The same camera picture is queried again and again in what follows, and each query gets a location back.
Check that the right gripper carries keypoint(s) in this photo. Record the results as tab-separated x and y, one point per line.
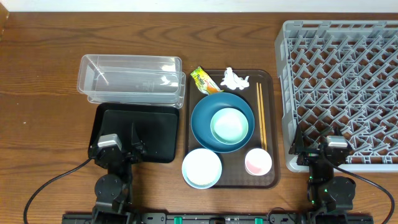
298	147

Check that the grey dishwasher rack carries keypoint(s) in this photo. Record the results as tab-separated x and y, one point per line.
341	75

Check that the light blue bowl with rice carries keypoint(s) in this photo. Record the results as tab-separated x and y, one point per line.
201	168

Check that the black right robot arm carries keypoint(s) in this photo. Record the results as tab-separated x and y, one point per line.
331	196

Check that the dark blue plate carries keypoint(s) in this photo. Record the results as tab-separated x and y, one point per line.
205	110

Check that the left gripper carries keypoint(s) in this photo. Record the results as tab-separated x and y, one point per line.
139	147

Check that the crumpled white tissue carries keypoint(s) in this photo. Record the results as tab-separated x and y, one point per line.
232	81

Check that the black plastic bin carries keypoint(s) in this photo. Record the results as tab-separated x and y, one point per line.
156	127

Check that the yellow green snack wrapper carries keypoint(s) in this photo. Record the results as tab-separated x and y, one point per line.
204	82

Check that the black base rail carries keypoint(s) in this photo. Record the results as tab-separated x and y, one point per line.
275	218

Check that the wooden chopstick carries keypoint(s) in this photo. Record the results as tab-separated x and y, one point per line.
260	113
263	116

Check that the pink plastic cup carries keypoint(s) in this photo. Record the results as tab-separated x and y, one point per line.
257	162

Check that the brown plastic serving tray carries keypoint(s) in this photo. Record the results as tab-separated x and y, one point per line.
233	174

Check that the clear plastic bin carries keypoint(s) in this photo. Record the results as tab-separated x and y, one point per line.
132	79

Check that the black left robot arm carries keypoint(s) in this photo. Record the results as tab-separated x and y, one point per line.
114	190

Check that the mint green bowl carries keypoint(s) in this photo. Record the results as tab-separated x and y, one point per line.
229	126

